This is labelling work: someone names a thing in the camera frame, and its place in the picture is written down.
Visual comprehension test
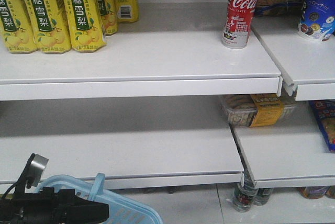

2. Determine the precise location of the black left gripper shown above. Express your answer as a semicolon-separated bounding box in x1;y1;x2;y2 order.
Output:
1;187;109;223

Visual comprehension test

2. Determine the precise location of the light blue plastic basket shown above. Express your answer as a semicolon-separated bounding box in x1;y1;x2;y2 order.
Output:
33;173;163;224

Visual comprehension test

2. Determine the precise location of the red white coca-cola bottle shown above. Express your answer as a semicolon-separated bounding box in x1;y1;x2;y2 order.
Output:
221;0;257;49

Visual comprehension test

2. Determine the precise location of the white metal shelving unit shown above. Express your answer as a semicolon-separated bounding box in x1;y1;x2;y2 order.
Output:
0;0;335;224

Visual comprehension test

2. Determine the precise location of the clear water bottle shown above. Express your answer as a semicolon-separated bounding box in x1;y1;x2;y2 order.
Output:
254;188;274;206
232;182;258;212

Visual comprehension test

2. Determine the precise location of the yellow pear drink bottle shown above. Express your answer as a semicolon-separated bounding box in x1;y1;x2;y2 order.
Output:
24;0;72;54
1;0;38;54
63;0;106;53

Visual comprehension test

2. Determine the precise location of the clear cookie box yellow label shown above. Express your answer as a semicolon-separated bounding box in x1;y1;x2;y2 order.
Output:
219;93;302;127

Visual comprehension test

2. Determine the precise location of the blue snack bag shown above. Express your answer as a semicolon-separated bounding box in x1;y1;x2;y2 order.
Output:
309;99;334;152

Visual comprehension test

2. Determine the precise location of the blue white cookie cup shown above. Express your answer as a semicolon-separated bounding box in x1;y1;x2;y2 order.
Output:
298;0;334;42

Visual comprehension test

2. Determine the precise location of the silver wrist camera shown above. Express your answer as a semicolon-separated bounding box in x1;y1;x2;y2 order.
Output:
26;153;49;189

